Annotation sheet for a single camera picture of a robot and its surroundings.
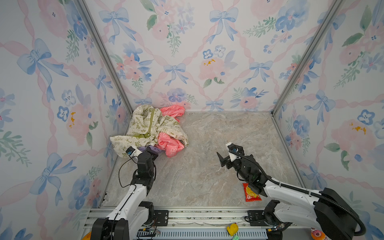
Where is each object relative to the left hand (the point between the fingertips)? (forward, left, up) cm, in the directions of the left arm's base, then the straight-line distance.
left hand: (150, 145), depth 84 cm
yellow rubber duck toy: (-38, -43, -12) cm, 58 cm away
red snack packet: (-23, -55, -14) cm, 61 cm away
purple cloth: (-1, 0, -1) cm, 2 cm away
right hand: (-2, -41, +1) cm, 41 cm away
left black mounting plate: (-33, -9, -15) cm, 37 cm away
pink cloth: (+3, -10, -3) cm, 11 cm away
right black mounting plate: (-33, -56, -14) cm, 67 cm away
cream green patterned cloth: (+20, +7, -4) cm, 22 cm away
